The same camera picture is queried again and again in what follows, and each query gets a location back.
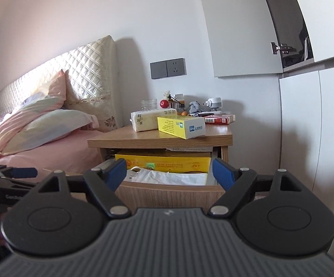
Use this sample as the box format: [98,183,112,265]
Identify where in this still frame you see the wooden nightstand drawer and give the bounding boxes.
[93,147,228,209]

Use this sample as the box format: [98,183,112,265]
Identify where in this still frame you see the cream quilted headboard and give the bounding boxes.
[0,35,124,133]

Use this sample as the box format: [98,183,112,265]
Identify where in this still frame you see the metal cabinet hinge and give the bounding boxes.
[271,42,293,55]

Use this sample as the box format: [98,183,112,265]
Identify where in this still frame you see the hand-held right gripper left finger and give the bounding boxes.
[38,158,131,219]

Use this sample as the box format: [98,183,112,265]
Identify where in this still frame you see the white security camera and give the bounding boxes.
[203,97,223,115]

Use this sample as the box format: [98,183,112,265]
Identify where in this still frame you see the pink bed sheet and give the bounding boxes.
[0,112,107,181]

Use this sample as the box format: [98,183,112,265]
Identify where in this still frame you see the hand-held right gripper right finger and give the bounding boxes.
[209,158,304,217]

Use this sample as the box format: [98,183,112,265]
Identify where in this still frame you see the grey wall switch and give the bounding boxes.
[150,60,168,79]

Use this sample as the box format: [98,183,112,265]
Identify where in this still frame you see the wooden nightstand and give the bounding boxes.
[87,120,233,206]

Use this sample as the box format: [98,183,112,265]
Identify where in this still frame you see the dark clothes in cabinet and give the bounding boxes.
[282,20,310,67]

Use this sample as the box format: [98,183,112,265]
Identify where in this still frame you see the pink pillow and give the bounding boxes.
[11,69,70,116]

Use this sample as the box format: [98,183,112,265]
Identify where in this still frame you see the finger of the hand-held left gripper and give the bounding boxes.
[0,165,38,180]

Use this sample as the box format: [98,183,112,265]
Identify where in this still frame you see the flat yellow box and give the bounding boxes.
[115,149,213,174]

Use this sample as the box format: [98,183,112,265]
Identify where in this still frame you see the pale yellow tissue pack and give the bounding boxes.
[131,108,177,132]

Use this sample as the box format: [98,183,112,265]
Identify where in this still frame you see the white cabinet door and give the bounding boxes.
[196,0,285,78]

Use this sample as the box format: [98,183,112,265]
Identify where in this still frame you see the red flat box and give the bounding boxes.
[204,114,236,125]

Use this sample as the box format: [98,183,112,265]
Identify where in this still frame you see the stack of white papers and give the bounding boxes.
[165,146,214,153]

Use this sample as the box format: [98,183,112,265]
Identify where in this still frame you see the white wardrobe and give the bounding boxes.
[256,0,334,205]

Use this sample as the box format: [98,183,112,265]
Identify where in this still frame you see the grey wall socket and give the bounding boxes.
[166,58,186,77]

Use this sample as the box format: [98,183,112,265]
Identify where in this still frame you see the pastel striped pillow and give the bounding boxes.
[0,109,98,163]

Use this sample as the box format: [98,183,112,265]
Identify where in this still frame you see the yellow and white carton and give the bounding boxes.
[157,115,207,140]

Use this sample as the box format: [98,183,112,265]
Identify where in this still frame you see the grey plush toy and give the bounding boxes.
[188,101,203,114]

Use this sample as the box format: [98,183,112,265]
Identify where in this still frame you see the clear glass cup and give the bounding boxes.
[141,99,158,112]

